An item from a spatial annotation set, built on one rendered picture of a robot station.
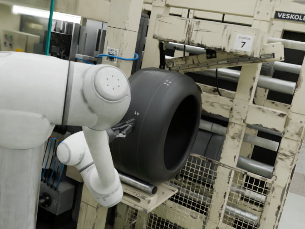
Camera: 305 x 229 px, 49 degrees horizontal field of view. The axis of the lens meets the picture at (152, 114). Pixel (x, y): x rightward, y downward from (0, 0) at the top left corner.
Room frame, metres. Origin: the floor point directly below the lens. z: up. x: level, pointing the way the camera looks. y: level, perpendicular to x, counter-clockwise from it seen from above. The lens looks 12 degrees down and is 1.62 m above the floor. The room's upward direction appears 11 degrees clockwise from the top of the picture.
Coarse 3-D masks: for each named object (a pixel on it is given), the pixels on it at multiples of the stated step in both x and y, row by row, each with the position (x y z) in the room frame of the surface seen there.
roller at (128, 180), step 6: (120, 174) 1.64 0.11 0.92; (126, 174) 1.64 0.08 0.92; (120, 180) 1.64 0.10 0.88; (126, 180) 1.62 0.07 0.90; (132, 180) 1.60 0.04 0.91; (138, 180) 1.60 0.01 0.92; (138, 186) 1.58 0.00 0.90; (144, 186) 1.57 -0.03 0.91; (150, 186) 1.56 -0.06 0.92; (156, 186) 1.57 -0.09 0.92; (150, 192) 1.55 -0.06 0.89
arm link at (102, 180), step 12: (84, 132) 0.85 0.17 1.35; (96, 132) 0.81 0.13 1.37; (96, 144) 0.88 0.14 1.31; (96, 156) 0.91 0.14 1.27; (108, 156) 0.93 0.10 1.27; (96, 168) 0.95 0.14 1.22; (108, 168) 0.95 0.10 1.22; (84, 180) 1.08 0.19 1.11; (96, 180) 1.03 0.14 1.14; (108, 180) 0.98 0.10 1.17; (96, 192) 1.04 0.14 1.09; (108, 192) 1.04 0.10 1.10; (120, 192) 1.08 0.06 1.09; (108, 204) 1.06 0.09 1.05
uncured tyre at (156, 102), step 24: (144, 72) 1.66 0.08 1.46; (168, 72) 1.68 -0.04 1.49; (144, 96) 1.52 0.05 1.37; (168, 96) 1.51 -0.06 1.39; (192, 96) 1.76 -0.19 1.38; (120, 120) 1.50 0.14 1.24; (144, 120) 1.45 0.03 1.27; (168, 120) 1.49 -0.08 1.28; (192, 120) 1.94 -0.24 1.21; (120, 144) 1.50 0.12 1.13; (144, 144) 1.44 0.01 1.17; (168, 144) 1.95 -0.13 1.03; (192, 144) 1.84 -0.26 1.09; (120, 168) 1.59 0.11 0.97; (144, 168) 1.47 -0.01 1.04; (168, 168) 1.81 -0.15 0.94
